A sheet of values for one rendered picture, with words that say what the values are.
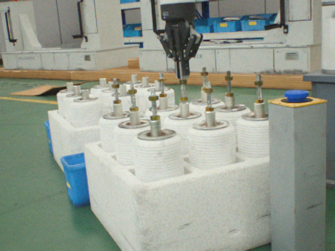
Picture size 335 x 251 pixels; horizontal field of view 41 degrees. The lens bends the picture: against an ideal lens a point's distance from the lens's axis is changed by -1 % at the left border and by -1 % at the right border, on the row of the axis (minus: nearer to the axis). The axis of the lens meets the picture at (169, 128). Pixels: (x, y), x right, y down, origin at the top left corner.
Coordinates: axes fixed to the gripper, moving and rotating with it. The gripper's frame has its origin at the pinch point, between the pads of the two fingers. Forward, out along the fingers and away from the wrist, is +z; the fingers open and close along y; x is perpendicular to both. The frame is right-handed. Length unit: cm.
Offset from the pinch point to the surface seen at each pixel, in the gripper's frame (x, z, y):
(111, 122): -12.5, 10.9, -11.4
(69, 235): -25.4, 35.5, -13.6
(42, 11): 245, -41, -677
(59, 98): -1, 12, -66
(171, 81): 140, 34, -191
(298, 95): -0.8, 2.9, 31.3
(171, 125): -4.8, 11.6, 1.0
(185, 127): -3.2, 11.9, 3.7
